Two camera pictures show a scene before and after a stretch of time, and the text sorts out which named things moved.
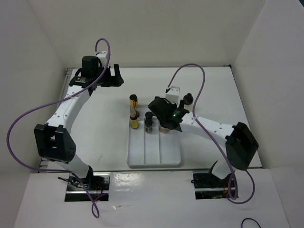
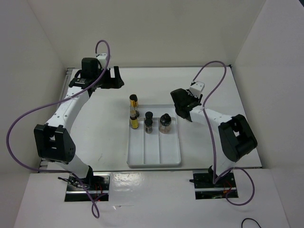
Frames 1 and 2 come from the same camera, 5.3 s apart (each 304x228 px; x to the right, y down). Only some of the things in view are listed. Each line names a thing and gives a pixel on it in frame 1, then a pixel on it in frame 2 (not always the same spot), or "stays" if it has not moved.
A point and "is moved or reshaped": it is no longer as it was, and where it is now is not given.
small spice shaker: [148, 115] stays
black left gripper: [115, 80] stays
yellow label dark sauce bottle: [134, 122] stays
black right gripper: [167, 103] to [189, 94]
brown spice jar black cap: [164, 130] is moved or reshaped
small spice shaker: [148, 126] stays
